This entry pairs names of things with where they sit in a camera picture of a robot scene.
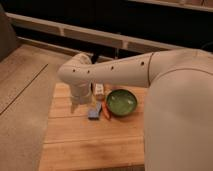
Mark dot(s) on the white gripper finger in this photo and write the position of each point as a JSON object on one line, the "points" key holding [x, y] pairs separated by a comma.
{"points": [[73, 107]]}

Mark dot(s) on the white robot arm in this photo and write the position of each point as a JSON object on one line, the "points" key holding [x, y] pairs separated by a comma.
{"points": [[178, 109]]}

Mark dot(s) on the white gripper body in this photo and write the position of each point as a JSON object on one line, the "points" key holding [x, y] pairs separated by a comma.
{"points": [[80, 99]]}

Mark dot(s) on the green bowl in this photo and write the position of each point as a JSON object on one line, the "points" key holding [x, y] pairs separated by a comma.
{"points": [[121, 102]]}

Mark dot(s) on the blue eraser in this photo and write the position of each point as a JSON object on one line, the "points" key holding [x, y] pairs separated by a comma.
{"points": [[94, 113]]}

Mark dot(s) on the white bottle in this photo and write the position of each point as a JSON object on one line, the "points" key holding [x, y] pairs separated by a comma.
{"points": [[99, 91]]}

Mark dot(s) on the orange carrot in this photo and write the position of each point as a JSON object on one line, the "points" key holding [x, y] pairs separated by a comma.
{"points": [[105, 111]]}

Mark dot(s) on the white metal railing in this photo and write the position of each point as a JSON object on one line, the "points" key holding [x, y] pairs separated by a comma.
{"points": [[89, 35]]}

